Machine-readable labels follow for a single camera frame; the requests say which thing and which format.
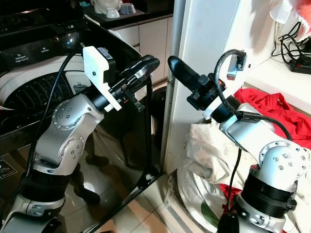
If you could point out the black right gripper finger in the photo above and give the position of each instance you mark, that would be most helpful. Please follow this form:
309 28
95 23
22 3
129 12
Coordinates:
185 64
183 75

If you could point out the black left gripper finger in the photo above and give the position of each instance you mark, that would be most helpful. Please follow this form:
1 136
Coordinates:
141 75
145 62

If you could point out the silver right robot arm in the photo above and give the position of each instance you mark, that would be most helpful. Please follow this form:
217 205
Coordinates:
282 165

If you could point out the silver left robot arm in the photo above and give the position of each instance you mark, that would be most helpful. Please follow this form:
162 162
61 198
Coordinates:
63 136

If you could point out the white kitchen cabinet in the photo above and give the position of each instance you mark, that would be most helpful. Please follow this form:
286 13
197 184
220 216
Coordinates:
153 43

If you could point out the white door panel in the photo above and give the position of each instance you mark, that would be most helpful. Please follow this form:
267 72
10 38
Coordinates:
209 29

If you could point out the small clear bowl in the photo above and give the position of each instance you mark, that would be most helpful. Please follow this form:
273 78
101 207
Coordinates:
128 8

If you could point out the beige cloth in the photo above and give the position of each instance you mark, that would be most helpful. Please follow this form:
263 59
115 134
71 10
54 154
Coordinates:
214 150

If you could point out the red garment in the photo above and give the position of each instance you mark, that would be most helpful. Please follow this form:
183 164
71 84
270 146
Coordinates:
272 109
228 196

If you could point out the white ceramic vessel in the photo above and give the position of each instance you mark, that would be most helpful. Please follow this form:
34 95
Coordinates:
107 6

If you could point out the white-rimmed washer drum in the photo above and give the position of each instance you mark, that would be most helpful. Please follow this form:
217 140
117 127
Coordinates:
29 94

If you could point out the black power strip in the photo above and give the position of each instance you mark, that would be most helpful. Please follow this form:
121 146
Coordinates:
301 65

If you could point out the white washer label sticker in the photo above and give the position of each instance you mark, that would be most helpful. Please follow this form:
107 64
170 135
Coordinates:
7 170

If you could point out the white fabric laundry basket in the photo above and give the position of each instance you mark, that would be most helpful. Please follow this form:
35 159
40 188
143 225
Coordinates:
194 204

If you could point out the pink red hanging cloth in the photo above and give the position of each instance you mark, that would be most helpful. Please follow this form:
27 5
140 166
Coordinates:
303 17

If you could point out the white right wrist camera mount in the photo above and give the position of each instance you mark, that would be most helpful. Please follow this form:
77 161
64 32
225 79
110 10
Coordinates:
211 113

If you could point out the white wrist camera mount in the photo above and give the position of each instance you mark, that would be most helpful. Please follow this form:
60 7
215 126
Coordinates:
95 68
211 113

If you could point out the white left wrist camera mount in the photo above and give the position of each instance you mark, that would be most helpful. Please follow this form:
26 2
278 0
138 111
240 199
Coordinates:
95 68

